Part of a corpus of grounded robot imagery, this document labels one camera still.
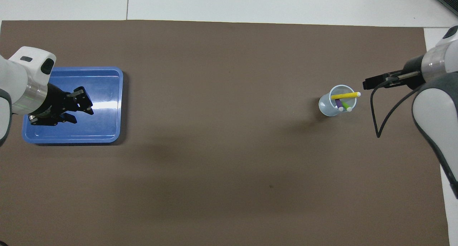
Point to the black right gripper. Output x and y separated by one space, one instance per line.
411 74

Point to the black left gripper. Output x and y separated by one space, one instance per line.
52 102

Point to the yellow pen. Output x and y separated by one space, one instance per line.
345 95

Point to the green pen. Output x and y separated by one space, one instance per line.
346 106

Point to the purple pen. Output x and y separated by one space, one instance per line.
339 104

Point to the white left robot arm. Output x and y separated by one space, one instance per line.
21 77

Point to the blue plastic tray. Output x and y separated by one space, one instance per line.
100 128

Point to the translucent plastic cup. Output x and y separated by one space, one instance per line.
327 108

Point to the brown table mat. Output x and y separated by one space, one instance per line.
229 149

